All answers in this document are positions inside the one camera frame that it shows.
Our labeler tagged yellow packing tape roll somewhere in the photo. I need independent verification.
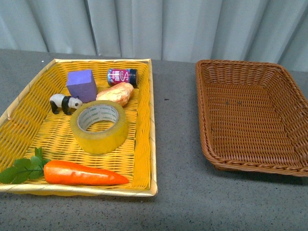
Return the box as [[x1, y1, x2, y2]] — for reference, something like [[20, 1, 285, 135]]
[[70, 100, 128, 154]]

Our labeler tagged yellow woven basket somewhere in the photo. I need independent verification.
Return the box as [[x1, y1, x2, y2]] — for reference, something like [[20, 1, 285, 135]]
[[0, 59, 158, 197]]

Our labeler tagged brown wicker basket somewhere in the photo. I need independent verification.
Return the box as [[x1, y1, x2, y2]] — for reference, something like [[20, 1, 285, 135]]
[[195, 60, 308, 177]]

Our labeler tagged toy bread loaf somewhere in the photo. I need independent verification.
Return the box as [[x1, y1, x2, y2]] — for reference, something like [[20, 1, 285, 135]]
[[96, 82, 134, 106]]

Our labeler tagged small red spice jar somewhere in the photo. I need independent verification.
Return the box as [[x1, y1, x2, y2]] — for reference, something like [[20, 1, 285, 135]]
[[107, 68, 138, 87]]

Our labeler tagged purple foam block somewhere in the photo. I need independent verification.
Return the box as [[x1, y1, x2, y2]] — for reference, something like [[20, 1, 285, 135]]
[[66, 69, 97, 103]]

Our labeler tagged panda figurine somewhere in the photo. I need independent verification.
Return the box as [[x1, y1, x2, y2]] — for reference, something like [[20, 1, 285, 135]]
[[49, 93, 83, 116]]

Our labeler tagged orange toy carrot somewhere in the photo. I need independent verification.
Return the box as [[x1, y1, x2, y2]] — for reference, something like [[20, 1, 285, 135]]
[[0, 148, 129, 185]]

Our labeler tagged grey curtain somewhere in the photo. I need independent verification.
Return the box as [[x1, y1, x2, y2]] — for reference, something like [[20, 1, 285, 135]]
[[0, 0, 308, 72]]

